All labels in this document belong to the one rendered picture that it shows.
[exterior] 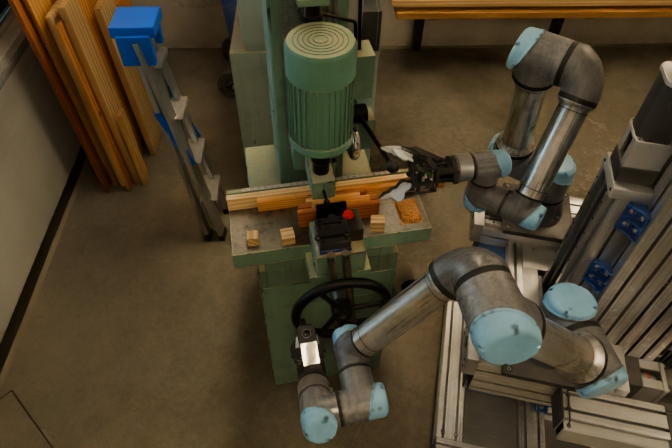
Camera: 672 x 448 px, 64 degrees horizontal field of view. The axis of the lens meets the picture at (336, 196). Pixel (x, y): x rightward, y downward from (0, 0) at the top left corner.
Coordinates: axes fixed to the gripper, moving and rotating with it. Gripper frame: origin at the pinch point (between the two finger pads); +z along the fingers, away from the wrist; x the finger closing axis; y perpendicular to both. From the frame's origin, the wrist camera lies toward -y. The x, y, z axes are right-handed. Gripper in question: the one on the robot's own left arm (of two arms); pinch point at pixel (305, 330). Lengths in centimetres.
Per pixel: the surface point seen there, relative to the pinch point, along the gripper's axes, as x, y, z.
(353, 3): 29, -81, 33
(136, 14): -42, -88, 87
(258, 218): -8.6, -23.6, 28.5
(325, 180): 12.9, -33.9, 22.6
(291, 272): -1.6, -6.3, 23.4
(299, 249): 2.1, -15.7, 18.4
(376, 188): 28.9, -25.9, 30.8
